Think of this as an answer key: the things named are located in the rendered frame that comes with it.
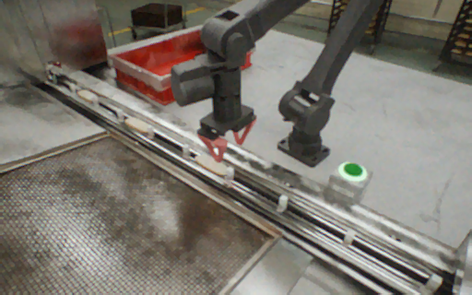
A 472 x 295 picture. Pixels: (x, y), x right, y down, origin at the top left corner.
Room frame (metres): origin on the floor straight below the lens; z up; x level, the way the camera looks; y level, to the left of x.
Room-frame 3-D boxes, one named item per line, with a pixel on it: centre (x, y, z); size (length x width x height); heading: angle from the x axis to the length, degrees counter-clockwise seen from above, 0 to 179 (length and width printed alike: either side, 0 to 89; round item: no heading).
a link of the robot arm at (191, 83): (0.50, 0.05, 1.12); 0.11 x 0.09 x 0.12; 121
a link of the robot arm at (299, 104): (0.63, -0.17, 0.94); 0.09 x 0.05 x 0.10; 121
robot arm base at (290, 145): (0.64, -0.19, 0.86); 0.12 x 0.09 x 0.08; 44
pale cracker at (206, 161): (0.55, 0.05, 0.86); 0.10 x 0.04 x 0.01; 52
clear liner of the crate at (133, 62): (1.15, 0.19, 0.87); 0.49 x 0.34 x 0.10; 138
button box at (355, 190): (0.47, -0.25, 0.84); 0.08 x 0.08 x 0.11; 52
